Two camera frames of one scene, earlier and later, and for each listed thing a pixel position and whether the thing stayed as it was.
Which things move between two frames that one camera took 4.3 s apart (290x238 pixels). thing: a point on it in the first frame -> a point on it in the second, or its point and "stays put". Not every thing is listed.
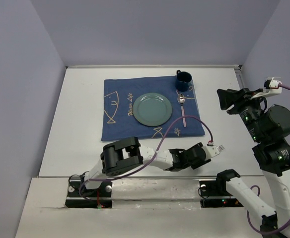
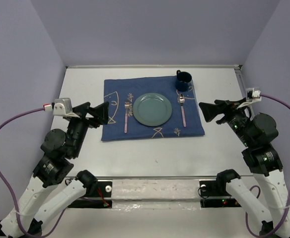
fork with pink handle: [220, 148] -> [126, 106]
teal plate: [152, 109] stays put
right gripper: [226, 97] -> [227, 107]
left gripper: [199, 163] -> [101, 112]
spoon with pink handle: [181, 99] stays put
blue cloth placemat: [119, 95] stays put
